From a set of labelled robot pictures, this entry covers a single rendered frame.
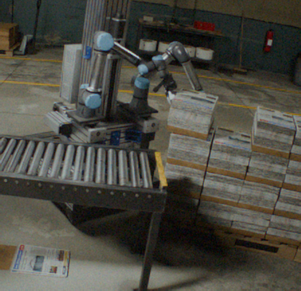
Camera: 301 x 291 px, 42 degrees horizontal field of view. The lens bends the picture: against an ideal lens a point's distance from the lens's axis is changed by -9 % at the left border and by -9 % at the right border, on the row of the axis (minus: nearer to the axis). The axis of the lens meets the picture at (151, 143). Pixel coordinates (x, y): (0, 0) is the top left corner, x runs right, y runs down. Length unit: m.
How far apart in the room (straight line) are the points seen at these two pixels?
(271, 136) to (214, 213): 0.74
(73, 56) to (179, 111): 1.02
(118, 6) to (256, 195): 1.73
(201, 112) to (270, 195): 0.80
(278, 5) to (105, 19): 7.24
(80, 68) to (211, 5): 6.44
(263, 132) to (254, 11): 7.10
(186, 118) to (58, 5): 6.82
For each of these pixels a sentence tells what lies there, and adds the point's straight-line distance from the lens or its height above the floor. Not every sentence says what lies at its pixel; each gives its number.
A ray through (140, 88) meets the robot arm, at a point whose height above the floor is 0.99.
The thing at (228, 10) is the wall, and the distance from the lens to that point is 9.64.
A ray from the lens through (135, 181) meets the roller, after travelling 2.32.
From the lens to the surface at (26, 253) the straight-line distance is 2.96.
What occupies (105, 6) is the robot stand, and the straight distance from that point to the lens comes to 3.12.
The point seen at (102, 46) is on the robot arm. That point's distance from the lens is 2.78.
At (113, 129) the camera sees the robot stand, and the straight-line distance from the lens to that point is 3.22.
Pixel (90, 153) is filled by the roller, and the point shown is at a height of 0.80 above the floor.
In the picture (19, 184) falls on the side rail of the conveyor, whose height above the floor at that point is 0.76.
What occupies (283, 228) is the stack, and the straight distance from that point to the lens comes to 3.23.
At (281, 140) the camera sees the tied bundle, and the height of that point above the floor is 0.96.
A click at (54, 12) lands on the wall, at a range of 9.41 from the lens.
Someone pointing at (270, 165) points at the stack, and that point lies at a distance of 2.99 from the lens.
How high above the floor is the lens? 1.89
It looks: 23 degrees down
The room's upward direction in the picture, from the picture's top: 9 degrees clockwise
